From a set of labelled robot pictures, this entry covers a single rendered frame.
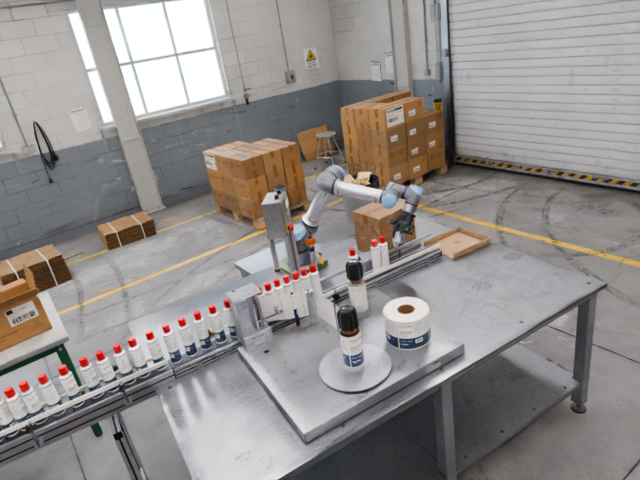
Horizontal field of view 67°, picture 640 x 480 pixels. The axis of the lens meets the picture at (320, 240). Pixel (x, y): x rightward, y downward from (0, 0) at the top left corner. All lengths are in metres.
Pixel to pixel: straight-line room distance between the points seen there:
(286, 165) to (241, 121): 2.34
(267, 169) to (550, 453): 4.33
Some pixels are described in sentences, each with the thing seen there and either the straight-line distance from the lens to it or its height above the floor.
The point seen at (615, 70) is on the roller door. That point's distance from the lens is 6.16.
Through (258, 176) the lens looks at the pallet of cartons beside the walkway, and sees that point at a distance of 5.96.
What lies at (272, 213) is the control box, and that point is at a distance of 2.36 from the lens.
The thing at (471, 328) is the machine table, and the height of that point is 0.83.
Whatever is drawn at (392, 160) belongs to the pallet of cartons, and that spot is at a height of 0.49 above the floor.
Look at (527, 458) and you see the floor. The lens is 2.99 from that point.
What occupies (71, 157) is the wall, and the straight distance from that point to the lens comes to 7.57.
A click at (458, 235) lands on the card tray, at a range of 3.28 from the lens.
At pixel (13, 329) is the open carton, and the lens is 3.39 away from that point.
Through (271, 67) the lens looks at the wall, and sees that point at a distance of 8.60.
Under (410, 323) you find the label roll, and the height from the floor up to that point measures 1.02.
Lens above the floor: 2.22
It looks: 24 degrees down
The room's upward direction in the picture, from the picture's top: 10 degrees counter-clockwise
